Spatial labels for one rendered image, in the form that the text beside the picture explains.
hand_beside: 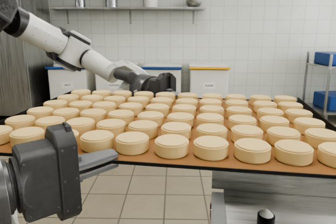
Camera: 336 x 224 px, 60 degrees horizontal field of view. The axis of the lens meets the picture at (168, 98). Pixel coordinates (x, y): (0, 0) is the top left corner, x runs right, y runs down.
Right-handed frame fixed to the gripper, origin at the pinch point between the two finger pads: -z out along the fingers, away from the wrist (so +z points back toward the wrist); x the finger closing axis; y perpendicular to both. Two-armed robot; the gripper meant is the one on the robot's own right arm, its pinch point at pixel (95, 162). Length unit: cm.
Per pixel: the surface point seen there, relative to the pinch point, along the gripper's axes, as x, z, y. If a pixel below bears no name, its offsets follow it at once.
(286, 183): -19, -48, 0
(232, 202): -21.9, -34.8, 5.3
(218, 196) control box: -21.9, -34.2, 9.1
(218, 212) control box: -22.0, -29.4, 4.6
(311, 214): -22, -45, -8
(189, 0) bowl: 61, -264, 291
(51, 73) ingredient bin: -37, -90, 371
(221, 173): -17.5, -36.8, 11.0
